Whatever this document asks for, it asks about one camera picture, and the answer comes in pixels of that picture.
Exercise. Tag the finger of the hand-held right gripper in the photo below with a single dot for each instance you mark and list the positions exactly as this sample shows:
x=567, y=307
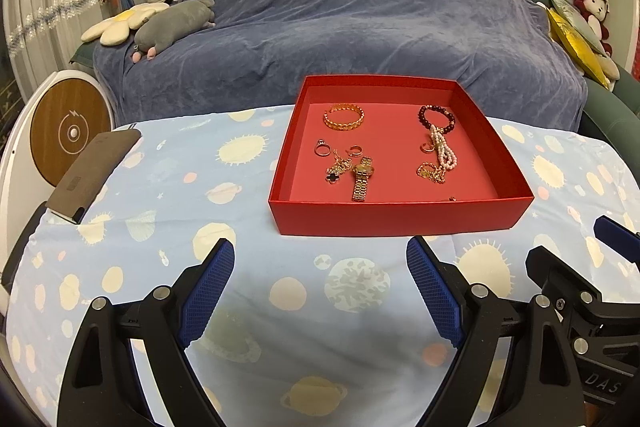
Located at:
x=555, y=272
x=617, y=234

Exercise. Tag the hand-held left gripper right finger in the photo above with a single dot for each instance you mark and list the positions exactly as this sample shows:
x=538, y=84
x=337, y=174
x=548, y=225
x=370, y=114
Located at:
x=435, y=297

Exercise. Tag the red cardboard box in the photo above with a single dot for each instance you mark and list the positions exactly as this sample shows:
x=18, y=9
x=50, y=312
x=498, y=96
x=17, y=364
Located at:
x=400, y=217

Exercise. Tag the silver cushion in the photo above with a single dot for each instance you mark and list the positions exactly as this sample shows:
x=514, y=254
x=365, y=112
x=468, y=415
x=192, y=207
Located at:
x=570, y=9

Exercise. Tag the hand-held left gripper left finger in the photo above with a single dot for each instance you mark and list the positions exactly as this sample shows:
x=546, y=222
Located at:
x=210, y=297

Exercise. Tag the flower shaped pillow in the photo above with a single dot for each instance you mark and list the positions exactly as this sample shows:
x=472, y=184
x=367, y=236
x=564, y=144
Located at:
x=115, y=27

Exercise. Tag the gold wristwatch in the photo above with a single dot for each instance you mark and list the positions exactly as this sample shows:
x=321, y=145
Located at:
x=363, y=169

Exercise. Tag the blue-covered sofa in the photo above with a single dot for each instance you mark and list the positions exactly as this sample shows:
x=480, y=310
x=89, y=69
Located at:
x=350, y=17

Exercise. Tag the green sofa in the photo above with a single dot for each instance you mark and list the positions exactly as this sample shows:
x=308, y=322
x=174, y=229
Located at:
x=610, y=112

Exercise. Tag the round white wooden device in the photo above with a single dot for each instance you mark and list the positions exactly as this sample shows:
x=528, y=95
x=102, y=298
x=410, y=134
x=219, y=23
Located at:
x=55, y=112

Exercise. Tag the grey plush toy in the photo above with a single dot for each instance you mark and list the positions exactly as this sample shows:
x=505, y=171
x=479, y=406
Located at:
x=170, y=24

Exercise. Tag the gold hoop earring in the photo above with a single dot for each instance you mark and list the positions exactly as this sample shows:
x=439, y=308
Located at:
x=356, y=152

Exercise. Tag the gold cushion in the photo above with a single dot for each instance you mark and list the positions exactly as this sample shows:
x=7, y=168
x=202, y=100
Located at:
x=570, y=37

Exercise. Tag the brown notebook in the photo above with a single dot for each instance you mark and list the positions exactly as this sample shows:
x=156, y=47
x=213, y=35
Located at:
x=90, y=172

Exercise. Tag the red monkey plush toy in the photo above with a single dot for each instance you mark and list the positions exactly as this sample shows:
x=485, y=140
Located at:
x=595, y=9

